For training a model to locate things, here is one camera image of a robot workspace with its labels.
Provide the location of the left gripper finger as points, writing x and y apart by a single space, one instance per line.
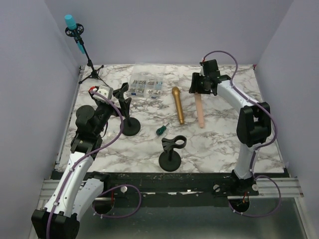
119 93
125 106

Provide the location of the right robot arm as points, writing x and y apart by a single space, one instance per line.
254 123

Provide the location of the black tripod mic stand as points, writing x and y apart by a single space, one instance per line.
94 72

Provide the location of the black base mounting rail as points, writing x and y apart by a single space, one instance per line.
161 190

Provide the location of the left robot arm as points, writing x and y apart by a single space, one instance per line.
61 215

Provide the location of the blue microphone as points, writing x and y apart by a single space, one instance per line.
74 30

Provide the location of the green handle screwdriver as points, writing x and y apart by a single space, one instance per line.
160 131

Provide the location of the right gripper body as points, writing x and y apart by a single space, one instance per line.
203 87

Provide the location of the clear screw organizer box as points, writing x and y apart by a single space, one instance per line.
146 81

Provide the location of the black round-base mic stand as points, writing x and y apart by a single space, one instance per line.
169 159

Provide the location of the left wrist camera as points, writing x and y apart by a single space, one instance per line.
105 91

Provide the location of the gold microphone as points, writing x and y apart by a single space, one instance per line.
178 105

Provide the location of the pink microphone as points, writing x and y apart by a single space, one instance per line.
199 109

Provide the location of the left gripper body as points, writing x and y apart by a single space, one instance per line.
107 107

